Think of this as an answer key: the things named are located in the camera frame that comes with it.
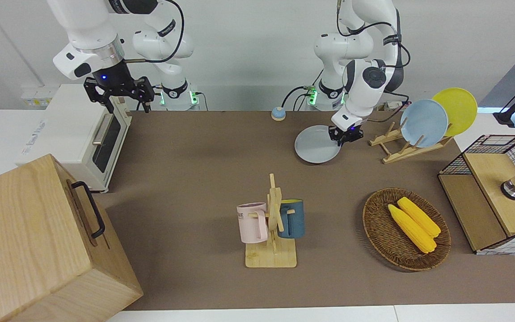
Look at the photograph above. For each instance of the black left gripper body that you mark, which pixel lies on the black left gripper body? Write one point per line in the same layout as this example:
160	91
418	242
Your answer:
351	132

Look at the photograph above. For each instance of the yellow corn cob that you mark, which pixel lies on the yellow corn cob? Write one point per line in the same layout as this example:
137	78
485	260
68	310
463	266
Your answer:
411	229
420	217

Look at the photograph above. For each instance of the light blue plate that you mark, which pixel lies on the light blue plate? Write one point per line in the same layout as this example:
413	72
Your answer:
424	123

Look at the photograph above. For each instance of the white power strip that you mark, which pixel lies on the white power strip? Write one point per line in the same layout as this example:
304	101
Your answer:
391	106

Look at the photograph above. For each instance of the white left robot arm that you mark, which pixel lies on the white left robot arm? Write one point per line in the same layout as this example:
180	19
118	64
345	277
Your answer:
338	47

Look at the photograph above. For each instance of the brown wicker basket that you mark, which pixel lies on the brown wicker basket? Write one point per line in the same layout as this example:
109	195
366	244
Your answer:
382	232

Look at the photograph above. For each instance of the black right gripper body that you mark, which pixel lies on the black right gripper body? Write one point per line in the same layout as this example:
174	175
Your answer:
114	78

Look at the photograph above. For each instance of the wooden drawer cabinet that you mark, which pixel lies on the wooden drawer cabinet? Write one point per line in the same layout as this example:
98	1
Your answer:
29	241

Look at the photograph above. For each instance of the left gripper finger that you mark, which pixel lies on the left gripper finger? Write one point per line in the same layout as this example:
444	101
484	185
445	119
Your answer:
333	134
345	141

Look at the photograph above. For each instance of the wooden plate rack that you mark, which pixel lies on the wooden plate rack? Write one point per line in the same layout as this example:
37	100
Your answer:
400	154

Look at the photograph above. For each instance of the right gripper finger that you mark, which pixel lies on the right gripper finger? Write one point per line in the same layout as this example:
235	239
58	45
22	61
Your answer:
146	89
94	89

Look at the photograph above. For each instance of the yellow plate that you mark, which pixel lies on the yellow plate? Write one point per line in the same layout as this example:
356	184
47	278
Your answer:
461	107

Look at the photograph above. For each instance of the wooden mug tree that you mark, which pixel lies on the wooden mug tree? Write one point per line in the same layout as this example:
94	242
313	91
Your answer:
271	255

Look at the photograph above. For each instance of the brown table mat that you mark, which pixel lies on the brown table mat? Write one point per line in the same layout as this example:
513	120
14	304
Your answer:
204	179

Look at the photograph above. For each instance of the dark blue mug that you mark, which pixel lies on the dark blue mug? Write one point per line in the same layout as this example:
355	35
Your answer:
294	221

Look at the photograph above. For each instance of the gray plate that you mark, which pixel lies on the gray plate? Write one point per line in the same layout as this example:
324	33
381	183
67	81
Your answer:
313	145

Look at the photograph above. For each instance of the pink mug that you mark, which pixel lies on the pink mug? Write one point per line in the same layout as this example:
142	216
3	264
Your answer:
251	223

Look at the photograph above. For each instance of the cream toaster oven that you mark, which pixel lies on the cream toaster oven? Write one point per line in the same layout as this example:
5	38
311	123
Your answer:
69	129

